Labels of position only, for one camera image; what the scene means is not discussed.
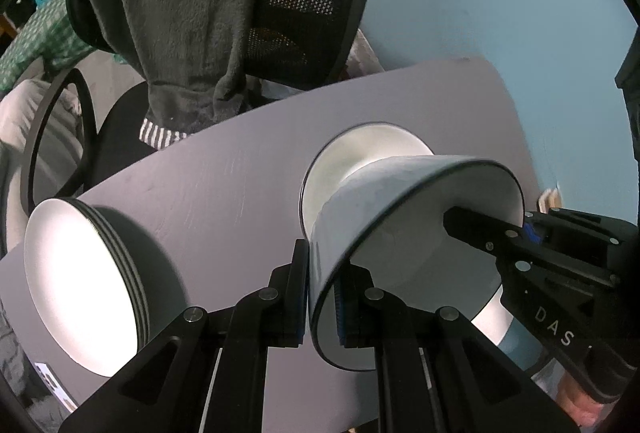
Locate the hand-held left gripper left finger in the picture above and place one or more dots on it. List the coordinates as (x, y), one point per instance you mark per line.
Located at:
(295, 273)

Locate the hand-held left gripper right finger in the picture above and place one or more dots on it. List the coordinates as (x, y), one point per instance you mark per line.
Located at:
(357, 308)

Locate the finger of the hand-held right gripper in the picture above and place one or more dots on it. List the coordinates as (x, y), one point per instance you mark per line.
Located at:
(575, 228)
(475, 228)

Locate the white bowl black rim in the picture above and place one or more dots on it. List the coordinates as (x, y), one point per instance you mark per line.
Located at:
(360, 148)
(380, 203)

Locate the person's right hand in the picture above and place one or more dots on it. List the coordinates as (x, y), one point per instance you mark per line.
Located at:
(580, 408)

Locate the wooden board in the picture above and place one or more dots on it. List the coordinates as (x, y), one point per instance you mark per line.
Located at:
(550, 200)

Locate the pale pink cloth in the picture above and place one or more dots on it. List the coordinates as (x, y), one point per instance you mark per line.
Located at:
(365, 55)

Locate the white smartphone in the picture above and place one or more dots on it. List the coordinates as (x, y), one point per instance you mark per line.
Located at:
(55, 383)

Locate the dark grey fleece garment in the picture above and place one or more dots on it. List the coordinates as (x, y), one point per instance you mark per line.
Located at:
(175, 13)

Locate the light grey bed sheet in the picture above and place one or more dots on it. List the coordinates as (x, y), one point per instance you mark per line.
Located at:
(15, 138)

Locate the green checked tablecloth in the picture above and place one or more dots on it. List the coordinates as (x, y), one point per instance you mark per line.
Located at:
(35, 43)

